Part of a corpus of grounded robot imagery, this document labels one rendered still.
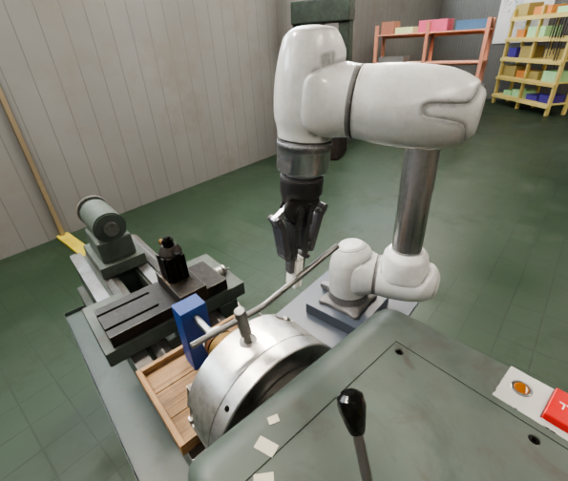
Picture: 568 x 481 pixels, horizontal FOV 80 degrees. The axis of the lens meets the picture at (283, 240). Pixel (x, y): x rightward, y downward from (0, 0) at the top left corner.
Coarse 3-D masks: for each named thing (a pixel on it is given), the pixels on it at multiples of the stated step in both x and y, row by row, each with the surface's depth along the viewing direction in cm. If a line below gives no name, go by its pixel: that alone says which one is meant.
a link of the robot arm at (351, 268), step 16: (352, 240) 128; (336, 256) 126; (352, 256) 122; (368, 256) 123; (336, 272) 127; (352, 272) 124; (368, 272) 122; (336, 288) 130; (352, 288) 127; (368, 288) 124
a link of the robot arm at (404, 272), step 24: (408, 168) 101; (432, 168) 99; (408, 192) 104; (432, 192) 105; (408, 216) 107; (408, 240) 112; (384, 264) 120; (408, 264) 113; (432, 264) 119; (384, 288) 121; (408, 288) 117; (432, 288) 116
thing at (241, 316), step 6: (240, 306) 62; (234, 312) 61; (240, 312) 61; (240, 318) 61; (246, 318) 62; (240, 324) 62; (246, 324) 62; (240, 330) 63; (246, 330) 63; (246, 336) 64; (246, 342) 65
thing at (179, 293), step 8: (160, 272) 126; (160, 280) 124; (184, 280) 121; (192, 280) 121; (168, 288) 120; (176, 288) 117; (184, 288) 116; (192, 288) 116; (200, 288) 117; (176, 296) 115; (184, 296) 113; (200, 296) 118
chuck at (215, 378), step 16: (256, 320) 71; (272, 320) 72; (288, 320) 78; (240, 336) 67; (256, 336) 67; (272, 336) 67; (288, 336) 68; (224, 352) 65; (240, 352) 64; (256, 352) 63; (208, 368) 65; (224, 368) 63; (240, 368) 62; (192, 384) 66; (208, 384) 63; (224, 384) 61; (192, 400) 65; (208, 400) 62; (208, 416) 61; (208, 432) 61
